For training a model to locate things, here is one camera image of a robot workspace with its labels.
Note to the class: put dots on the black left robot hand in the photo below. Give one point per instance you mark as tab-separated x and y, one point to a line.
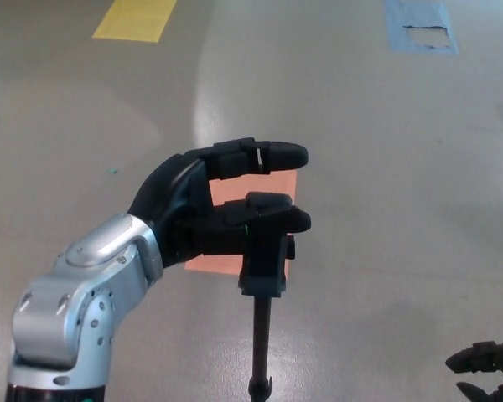
172	188

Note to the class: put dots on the orange paper sheet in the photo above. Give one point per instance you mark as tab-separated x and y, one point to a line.
230	190

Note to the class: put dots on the small teal scrap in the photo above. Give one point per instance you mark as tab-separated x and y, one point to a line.
112	171

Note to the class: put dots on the yellow paper sheet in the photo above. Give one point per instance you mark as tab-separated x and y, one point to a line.
134	21

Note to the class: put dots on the torn blue paper sheet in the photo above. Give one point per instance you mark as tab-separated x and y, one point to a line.
396	29

